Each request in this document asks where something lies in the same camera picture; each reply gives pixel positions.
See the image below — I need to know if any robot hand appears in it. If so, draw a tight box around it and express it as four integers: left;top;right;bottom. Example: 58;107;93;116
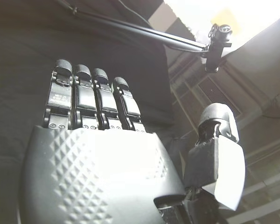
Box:
18;59;247;224

